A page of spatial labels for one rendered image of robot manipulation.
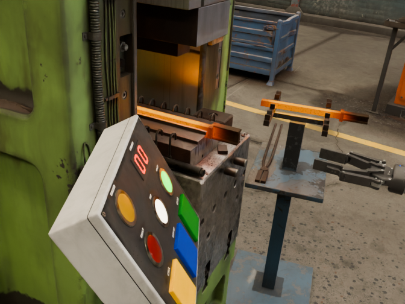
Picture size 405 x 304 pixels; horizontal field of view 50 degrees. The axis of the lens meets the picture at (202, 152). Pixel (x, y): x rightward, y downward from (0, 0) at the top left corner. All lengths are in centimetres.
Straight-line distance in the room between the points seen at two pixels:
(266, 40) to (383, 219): 269
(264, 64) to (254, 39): 30
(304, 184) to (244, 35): 349
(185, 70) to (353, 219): 167
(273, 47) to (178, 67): 346
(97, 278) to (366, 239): 221
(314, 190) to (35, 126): 107
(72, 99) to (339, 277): 178
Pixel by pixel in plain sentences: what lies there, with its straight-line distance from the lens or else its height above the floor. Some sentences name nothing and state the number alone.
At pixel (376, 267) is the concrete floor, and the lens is 255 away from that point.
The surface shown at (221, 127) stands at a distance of 128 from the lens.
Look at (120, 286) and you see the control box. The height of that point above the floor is 108.
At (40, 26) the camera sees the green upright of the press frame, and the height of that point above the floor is 134.
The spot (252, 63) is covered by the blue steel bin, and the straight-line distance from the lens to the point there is 508.
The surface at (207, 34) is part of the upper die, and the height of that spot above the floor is 129.
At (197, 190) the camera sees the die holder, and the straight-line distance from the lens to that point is 122.
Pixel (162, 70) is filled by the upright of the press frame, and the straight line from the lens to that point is 160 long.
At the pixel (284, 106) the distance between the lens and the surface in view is 173.
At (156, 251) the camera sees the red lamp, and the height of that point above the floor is 109.
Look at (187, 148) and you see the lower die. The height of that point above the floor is 98.
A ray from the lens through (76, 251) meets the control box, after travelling 63.
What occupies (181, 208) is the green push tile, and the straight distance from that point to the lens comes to 86.
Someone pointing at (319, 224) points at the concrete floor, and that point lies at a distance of 273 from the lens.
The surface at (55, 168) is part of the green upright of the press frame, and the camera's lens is 107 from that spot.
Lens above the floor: 154
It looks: 27 degrees down
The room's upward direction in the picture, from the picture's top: 4 degrees clockwise
